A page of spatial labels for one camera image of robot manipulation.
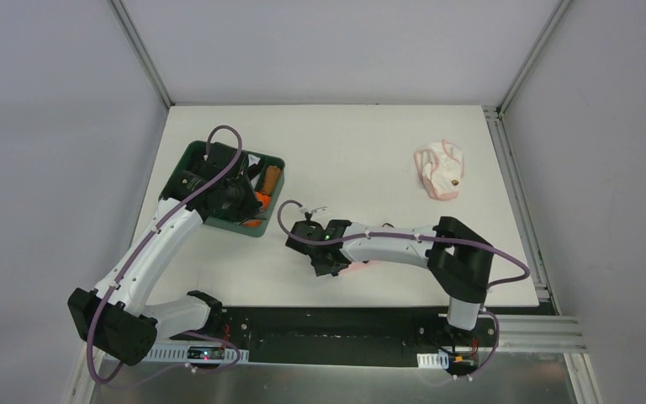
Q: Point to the white slotted cable duct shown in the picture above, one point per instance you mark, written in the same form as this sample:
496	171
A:
195	353

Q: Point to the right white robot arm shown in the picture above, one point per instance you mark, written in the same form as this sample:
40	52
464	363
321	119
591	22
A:
457	257

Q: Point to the right side aluminium rail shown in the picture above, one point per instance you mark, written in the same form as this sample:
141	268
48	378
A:
514	187

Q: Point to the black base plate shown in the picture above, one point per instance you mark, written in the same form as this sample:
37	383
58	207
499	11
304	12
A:
349	336

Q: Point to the pink underwear navy trim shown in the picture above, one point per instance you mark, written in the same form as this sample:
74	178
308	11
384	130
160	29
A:
366	265

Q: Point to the black white rolled cloth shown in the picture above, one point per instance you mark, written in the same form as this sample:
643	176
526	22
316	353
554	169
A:
255	166

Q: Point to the white underwear pink trim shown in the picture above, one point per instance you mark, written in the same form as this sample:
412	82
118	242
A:
440	167

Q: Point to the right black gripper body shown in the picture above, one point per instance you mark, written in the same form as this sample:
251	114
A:
326	265

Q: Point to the small white cable duct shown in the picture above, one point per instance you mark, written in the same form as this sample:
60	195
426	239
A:
439	360

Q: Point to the green compartment tray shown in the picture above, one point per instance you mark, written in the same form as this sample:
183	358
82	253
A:
257	182

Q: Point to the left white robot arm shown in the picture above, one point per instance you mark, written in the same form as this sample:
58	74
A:
211	183

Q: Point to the orange rolled cloth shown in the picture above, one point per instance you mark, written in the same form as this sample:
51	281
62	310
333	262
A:
265	201

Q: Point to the aluminium front rail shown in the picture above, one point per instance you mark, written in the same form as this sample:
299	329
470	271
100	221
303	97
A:
529	332

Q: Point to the aluminium rail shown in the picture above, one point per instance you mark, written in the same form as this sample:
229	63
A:
529	332
514	187

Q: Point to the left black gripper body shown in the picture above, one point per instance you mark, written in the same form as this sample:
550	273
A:
240	199

